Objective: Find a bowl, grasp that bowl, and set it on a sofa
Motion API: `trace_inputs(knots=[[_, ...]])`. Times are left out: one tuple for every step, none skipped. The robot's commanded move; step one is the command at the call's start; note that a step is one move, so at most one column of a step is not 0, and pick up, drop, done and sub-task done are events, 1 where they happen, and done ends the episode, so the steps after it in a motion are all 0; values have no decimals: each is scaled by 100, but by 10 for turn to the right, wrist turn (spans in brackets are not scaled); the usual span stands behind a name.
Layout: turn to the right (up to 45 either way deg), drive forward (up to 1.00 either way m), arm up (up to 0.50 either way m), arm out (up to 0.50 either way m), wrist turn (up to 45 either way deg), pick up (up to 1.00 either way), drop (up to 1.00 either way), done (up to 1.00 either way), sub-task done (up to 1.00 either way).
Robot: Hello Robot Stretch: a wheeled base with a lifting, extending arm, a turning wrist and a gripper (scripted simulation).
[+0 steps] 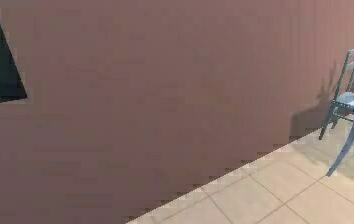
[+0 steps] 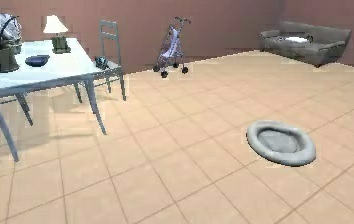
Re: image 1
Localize grey-green wooden chair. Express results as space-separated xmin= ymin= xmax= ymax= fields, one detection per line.
xmin=318 ymin=46 xmax=354 ymax=141

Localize pale blue table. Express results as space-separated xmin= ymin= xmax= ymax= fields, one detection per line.
xmin=325 ymin=94 xmax=354 ymax=178

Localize dark window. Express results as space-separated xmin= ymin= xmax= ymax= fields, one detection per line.
xmin=0 ymin=2 xmax=29 ymax=106

